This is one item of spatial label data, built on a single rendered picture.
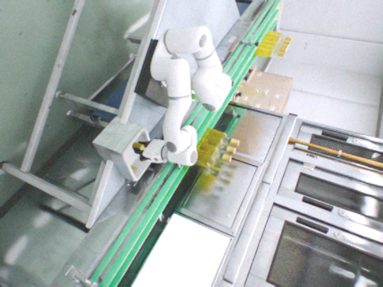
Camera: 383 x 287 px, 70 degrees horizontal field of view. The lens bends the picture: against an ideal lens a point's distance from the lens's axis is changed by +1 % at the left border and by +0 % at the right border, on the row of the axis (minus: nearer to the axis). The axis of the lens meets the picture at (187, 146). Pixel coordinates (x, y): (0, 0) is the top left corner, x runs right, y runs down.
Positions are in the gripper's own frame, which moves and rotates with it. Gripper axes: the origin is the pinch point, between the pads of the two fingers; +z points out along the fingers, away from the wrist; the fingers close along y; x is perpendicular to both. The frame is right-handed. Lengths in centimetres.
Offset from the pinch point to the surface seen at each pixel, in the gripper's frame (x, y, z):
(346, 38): -276, 606, -10
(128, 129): 8.2, 2.6, 4.3
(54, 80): 25, 16, 60
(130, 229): -23.7, -28.0, -1.1
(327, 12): -213, 606, 28
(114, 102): -2, 32, 46
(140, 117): 4.2, 14.6, 8.3
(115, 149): 7.9, -8.9, 2.8
